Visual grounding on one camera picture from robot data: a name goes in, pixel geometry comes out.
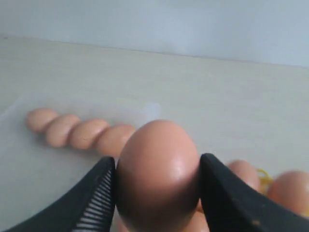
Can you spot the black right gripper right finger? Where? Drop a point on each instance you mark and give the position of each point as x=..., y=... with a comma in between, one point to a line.
x=230, y=205

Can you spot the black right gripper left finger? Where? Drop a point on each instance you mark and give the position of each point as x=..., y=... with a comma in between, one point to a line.
x=87, y=207

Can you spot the brown egg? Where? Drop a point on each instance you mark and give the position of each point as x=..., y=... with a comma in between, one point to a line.
x=86, y=133
x=39, y=119
x=157, y=178
x=246, y=172
x=197, y=224
x=58, y=133
x=291, y=190
x=113, y=139

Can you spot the yellow plastic egg tray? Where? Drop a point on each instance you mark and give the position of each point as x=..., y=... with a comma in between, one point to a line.
x=265, y=181

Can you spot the clear plastic bin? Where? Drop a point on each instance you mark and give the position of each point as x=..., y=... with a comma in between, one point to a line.
x=25, y=151

